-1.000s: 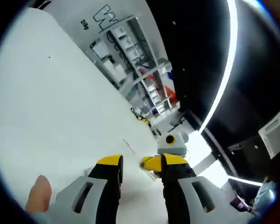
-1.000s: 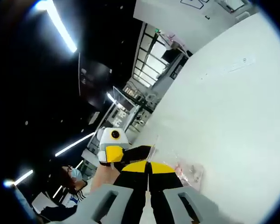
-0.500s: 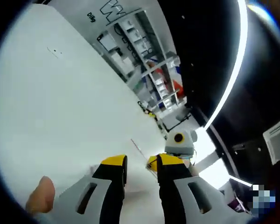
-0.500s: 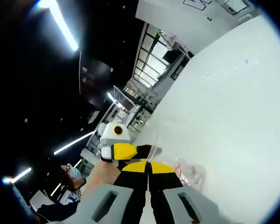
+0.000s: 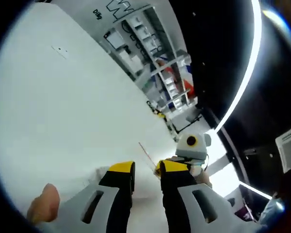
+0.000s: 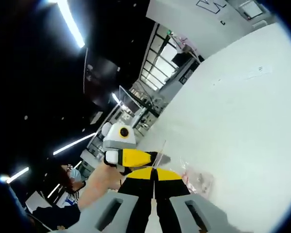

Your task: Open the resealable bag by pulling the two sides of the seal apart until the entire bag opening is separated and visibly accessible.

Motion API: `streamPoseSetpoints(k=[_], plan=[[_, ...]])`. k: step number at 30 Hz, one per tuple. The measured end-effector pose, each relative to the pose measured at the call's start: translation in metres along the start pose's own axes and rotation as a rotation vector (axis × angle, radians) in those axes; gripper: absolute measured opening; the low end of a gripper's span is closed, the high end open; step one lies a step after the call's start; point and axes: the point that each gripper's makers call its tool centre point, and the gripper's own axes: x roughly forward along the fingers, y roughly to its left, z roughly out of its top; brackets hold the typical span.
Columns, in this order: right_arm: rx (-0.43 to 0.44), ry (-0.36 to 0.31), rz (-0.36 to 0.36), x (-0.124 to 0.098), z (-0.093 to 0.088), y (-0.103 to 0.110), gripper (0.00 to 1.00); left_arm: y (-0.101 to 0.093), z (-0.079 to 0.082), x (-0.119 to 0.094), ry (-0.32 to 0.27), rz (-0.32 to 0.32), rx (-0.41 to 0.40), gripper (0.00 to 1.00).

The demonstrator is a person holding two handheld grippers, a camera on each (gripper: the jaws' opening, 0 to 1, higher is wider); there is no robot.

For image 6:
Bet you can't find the grey shelving unit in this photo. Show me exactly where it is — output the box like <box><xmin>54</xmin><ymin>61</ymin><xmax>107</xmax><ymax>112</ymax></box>
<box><xmin>235</xmin><ymin>0</ymin><xmax>280</xmax><ymax>27</ymax></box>

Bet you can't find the hanging dark screen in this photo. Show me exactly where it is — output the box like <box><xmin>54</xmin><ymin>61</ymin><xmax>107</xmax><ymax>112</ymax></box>
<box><xmin>83</xmin><ymin>47</ymin><xmax>121</xmax><ymax>107</ymax></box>

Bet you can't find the black monitor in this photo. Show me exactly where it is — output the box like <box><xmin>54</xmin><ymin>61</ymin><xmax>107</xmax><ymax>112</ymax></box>
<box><xmin>171</xmin><ymin>52</ymin><xmax>194</xmax><ymax>68</ymax></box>

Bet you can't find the pale pink object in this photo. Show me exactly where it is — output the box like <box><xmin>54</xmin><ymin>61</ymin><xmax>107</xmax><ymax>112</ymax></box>
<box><xmin>176</xmin><ymin>35</ymin><xmax>198</xmax><ymax>53</ymax></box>

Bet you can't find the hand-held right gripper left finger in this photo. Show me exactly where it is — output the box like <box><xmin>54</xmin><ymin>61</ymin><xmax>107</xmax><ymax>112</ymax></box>
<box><xmin>79</xmin><ymin>166</ymin><xmax>154</xmax><ymax>233</ymax></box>

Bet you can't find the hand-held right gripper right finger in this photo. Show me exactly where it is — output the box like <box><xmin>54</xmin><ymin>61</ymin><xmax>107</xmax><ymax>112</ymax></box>
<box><xmin>154</xmin><ymin>168</ymin><xmax>228</xmax><ymax>233</ymax></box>

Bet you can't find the clear resealable bag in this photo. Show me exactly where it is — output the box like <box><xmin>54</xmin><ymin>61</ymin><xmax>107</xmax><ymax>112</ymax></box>
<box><xmin>151</xmin><ymin>139</ymin><xmax>216</xmax><ymax>195</ymax></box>

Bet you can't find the person's dark clothing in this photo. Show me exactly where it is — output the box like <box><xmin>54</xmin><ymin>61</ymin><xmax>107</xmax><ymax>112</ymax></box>
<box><xmin>32</xmin><ymin>205</ymin><xmax>81</xmax><ymax>232</ymax></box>

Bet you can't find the grey counter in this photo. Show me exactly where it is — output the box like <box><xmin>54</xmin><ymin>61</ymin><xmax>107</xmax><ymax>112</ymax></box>
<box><xmin>179</xmin><ymin>57</ymin><xmax>206</xmax><ymax>84</ymax></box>

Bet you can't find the grey lettered partition panel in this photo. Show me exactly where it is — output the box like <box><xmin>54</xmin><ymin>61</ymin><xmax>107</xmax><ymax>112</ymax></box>
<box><xmin>145</xmin><ymin>0</ymin><xmax>277</xmax><ymax>59</ymax></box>

